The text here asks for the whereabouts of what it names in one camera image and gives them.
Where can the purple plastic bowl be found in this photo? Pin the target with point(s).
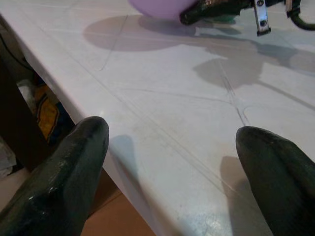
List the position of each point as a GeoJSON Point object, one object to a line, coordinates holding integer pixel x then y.
{"type": "Point", "coordinates": [162, 7]}

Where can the yellow and blue package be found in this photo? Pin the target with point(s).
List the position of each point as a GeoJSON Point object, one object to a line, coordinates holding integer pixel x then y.
{"type": "Point", "coordinates": [48, 115]}

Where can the silver metal strip with holes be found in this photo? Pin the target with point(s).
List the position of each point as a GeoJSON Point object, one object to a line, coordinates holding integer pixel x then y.
{"type": "Point", "coordinates": [262, 18]}

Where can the green plastic item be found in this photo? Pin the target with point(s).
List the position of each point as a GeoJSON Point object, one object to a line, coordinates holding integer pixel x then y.
{"type": "Point", "coordinates": [222, 20]}

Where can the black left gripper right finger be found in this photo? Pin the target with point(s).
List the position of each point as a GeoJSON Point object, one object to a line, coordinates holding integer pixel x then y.
{"type": "Point", "coordinates": [280, 177]}

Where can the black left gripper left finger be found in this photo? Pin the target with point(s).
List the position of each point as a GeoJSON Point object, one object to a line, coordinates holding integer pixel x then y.
{"type": "Point", "coordinates": [56, 182]}

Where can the white plastic bag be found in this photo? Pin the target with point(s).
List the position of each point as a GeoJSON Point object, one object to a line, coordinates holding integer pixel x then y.
{"type": "Point", "coordinates": [6, 157]}

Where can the white crumpled cloth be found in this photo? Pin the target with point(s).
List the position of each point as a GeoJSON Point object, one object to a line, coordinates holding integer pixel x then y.
{"type": "Point", "coordinates": [27, 94]}

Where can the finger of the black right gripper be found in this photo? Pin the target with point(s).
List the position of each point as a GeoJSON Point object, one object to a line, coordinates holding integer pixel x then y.
{"type": "Point", "coordinates": [209, 11]}

